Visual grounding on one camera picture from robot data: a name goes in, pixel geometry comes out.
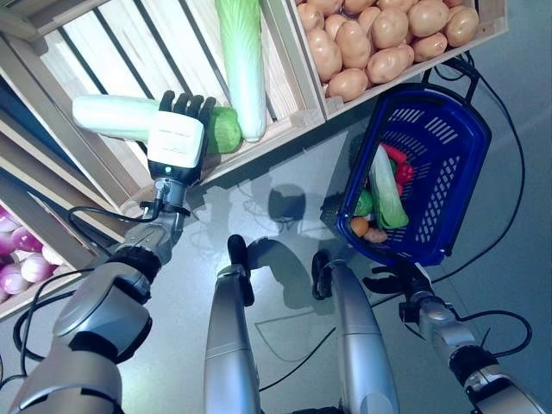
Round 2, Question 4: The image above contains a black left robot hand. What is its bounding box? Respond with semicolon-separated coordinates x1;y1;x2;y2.
146;91;216;187

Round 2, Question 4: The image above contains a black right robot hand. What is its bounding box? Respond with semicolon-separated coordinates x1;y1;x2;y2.
361;260;435;303

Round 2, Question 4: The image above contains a napa cabbage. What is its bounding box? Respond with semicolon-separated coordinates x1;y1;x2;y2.
72;94;242;155
367;145;410;229
214;0;267;143

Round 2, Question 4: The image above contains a blue plastic shopping basket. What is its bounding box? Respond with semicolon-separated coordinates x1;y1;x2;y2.
335;60;492;267

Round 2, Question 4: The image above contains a silver right robot leg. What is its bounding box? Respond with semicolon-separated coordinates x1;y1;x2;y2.
310;251;402;414

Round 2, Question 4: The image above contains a silver robot leg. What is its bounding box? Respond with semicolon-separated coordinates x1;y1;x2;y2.
310;251;402;414
202;235;264;414

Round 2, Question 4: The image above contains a small orange fruit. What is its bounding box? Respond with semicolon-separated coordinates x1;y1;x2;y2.
349;216;371;237

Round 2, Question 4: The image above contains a wooden slatted cabbage crate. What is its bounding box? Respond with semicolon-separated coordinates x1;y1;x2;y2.
0;0;328;191

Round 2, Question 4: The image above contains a large wooden display shelf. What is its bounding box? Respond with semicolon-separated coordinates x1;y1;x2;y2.
0;38;475;242

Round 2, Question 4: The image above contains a small green vegetable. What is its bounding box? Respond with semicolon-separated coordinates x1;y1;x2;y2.
354;189;375;216

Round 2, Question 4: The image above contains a red chili pepper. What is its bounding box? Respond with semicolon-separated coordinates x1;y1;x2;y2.
381;144;416;195

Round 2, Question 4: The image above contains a silver left robot leg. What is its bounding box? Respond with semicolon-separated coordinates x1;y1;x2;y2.
202;235;264;414

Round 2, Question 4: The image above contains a heap of purple white turnips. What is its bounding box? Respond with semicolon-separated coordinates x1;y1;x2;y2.
0;206;60;303

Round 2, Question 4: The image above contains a wooden crate with turnips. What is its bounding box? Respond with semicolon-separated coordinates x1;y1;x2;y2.
0;189;87;320

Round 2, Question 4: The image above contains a heap of brown potatoes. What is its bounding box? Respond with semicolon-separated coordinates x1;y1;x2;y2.
296;0;480;104

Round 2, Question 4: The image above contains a wooden crate with potatoes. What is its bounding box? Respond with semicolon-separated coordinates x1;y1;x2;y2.
260;0;512;122

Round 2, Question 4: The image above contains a black floor cable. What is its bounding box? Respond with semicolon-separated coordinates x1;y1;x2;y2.
424;51;527;285

